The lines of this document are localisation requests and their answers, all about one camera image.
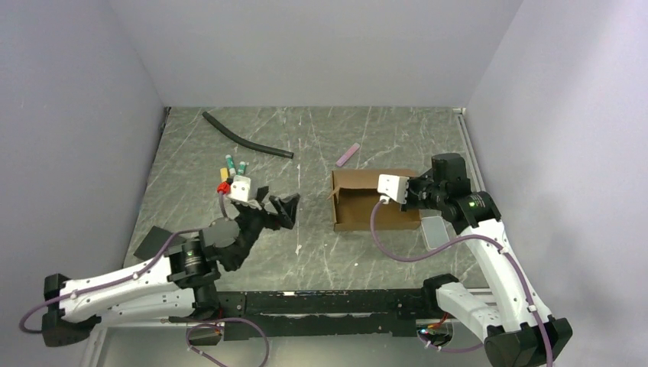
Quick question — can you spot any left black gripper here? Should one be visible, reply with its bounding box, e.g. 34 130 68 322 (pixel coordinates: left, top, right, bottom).
232 187 302 269

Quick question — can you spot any brown cardboard box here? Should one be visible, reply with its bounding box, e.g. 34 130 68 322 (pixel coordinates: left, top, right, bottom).
329 168 421 232

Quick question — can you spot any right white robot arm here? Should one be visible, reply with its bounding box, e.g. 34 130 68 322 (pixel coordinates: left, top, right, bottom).
393 153 573 366

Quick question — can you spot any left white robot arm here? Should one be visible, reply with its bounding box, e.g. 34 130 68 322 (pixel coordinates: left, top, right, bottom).
41 183 300 347

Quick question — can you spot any clear plastic lid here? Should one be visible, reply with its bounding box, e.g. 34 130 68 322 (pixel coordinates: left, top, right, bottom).
421 216 449 251

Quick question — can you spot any yellow marker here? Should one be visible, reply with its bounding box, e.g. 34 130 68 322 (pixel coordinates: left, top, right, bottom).
219 167 229 182

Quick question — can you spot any pink purple highlighter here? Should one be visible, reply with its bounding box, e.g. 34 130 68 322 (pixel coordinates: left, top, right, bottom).
335 143 361 167

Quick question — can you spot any left black foam pad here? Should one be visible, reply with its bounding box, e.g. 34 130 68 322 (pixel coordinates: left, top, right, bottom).
134 226 173 261

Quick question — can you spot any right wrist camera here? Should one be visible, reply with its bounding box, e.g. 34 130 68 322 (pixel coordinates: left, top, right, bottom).
377 174 410 204

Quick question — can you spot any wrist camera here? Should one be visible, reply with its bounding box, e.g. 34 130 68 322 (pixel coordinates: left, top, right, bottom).
216 175 262 209
377 174 410 204

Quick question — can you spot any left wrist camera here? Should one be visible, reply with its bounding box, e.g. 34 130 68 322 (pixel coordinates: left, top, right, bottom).
216 175 262 209

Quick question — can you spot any aluminium frame rail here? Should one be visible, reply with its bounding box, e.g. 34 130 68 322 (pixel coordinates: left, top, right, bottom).
455 109 507 265

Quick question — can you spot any black corrugated hose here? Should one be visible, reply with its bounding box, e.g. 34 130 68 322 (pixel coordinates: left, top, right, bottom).
201 112 295 160

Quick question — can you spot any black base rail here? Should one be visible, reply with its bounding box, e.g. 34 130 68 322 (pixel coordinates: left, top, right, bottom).
168 288 457 341

